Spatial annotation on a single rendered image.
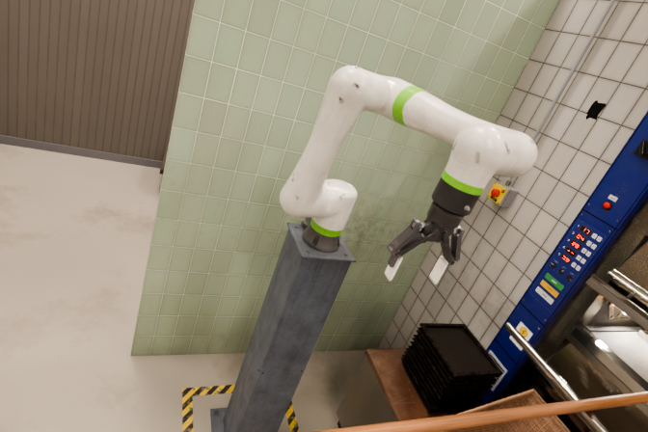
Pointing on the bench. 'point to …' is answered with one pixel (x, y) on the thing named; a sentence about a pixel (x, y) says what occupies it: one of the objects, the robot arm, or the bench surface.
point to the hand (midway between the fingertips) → (412, 275)
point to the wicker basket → (517, 420)
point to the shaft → (499, 415)
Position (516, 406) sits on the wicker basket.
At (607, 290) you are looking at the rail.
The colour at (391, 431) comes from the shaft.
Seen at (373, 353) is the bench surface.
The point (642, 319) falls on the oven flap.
